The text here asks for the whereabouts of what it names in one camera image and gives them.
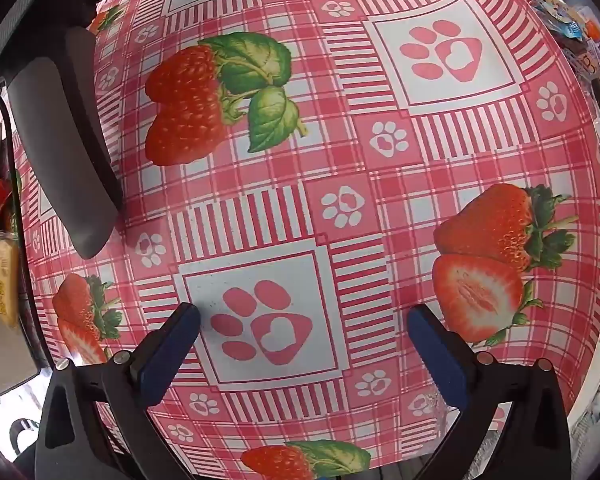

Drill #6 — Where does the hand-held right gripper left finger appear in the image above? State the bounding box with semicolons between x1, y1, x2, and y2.
35;302;201;480

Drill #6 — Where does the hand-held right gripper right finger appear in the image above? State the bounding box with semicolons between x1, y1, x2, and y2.
407;304;573;480

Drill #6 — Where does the dark grey storage tray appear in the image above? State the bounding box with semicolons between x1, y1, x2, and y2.
0;77;56;406

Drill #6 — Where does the white knitted blanket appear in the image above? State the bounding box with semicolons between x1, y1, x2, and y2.
567;305;600;466

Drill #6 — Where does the yellow snack packet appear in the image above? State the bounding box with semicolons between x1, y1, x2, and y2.
0;238;22;329

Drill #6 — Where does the strawberry print tablecloth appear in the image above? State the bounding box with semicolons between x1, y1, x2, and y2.
17;0;600;480

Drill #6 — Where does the clutter of small packages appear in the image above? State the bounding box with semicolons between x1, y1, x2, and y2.
529;0;600;128

